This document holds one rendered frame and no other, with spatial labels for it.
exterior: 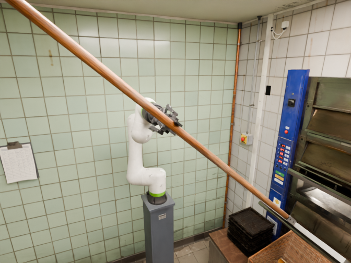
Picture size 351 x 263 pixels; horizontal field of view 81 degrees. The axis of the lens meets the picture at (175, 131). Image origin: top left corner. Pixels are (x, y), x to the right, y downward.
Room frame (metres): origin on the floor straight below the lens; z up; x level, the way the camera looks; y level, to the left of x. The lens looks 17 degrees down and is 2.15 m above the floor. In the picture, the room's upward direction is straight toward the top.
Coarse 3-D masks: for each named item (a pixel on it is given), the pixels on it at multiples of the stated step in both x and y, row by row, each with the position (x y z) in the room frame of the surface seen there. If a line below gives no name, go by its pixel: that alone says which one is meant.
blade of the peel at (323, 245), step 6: (258, 198) 1.23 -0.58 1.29; (300, 228) 0.95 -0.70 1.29; (306, 234) 0.91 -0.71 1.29; (312, 234) 0.89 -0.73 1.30; (312, 240) 0.87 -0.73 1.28; (318, 240) 0.86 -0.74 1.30; (324, 246) 0.82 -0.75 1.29; (330, 252) 0.79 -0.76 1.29; (336, 252) 0.78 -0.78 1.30; (336, 258) 0.76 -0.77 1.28; (342, 258) 0.75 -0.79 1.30
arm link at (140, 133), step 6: (138, 126) 0.97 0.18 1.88; (144, 126) 0.97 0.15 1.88; (156, 126) 1.17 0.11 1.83; (132, 132) 0.98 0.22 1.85; (138, 132) 0.96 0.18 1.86; (144, 132) 0.96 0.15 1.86; (150, 132) 0.99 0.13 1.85; (156, 132) 1.23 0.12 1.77; (132, 138) 0.99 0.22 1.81; (138, 138) 0.96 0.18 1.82; (144, 138) 0.96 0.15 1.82
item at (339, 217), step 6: (300, 192) 1.47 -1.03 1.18; (300, 198) 1.43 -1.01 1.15; (306, 198) 1.39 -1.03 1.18; (312, 198) 1.39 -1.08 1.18; (312, 204) 1.34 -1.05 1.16; (318, 204) 1.32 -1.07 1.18; (324, 204) 1.32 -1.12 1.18; (324, 210) 1.26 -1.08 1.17; (330, 210) 1.25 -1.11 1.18; (330, 216) 1.22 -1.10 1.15; (336, 216) 1.19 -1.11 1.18; (342, 216) 1.19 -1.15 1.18; (342, 222) 1.15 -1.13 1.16; (348, 222) 1.13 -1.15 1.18; (348, 228) 1.11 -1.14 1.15
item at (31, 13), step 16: (16, 0) 0.54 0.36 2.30; (32, 16) 0.55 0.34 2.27; (48, 32) 0.56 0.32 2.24; (80, 48) 0.59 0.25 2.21; (96, 64) 0.60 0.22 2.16; (112, 80) 0.61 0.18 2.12; (128, 96) 0.64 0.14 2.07; (160, 112) 0.67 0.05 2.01; (176, 128) 0.69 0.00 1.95; (192, 144) 0.72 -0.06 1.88; (240, 176) 0.82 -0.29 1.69; (256, 192) 0.85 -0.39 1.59; (272, 208) 0.91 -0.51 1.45
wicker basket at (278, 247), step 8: (288, 232) 1.40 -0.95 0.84; (280, 240) 1.37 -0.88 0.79; (288, 240) 1.41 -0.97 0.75; (296, 240) 1.37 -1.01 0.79; (264, 248) 1.31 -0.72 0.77; (272, 248) 1.35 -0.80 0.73; (280, 248) 1.38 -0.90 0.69; (288, 248) 1.39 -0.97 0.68; (296, 248) 1.34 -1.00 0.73; (304, 248) 1.30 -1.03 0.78; (312, 248) 1.26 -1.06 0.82; (256, 256) 1.27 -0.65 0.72; (264, 256) 1.31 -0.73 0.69; (272, 256) 1.35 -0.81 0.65; (280, 256) 1.39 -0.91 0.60; (288, 256) 1.36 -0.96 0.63; (296, 256) 1.32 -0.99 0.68; (304, 256) 1.28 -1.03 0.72; (312, 256) 1.23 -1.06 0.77
